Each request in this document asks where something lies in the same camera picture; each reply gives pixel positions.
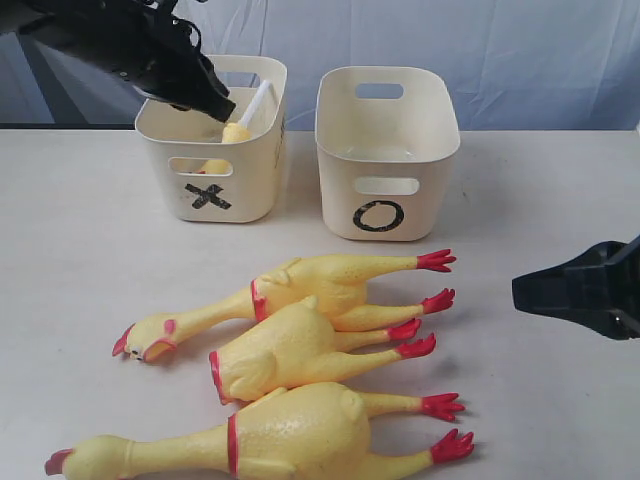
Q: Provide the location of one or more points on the cream bin marked O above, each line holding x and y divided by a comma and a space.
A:
386, 137

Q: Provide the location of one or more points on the rubber chicken head neck piece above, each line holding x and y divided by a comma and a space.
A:
236, 132

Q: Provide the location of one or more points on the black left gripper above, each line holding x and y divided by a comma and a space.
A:
157, 52

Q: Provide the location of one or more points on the whole rubber chicken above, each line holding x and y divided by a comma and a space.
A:
317, 431
338, 281

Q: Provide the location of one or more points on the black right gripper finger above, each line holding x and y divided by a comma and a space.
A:
599, 289

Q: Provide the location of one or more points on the headless rubber chicken body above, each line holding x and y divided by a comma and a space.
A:
297, 346

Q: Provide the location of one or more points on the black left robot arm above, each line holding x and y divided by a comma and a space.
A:
51, 22

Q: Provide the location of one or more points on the cream bin marked X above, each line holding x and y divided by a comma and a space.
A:
204, 179

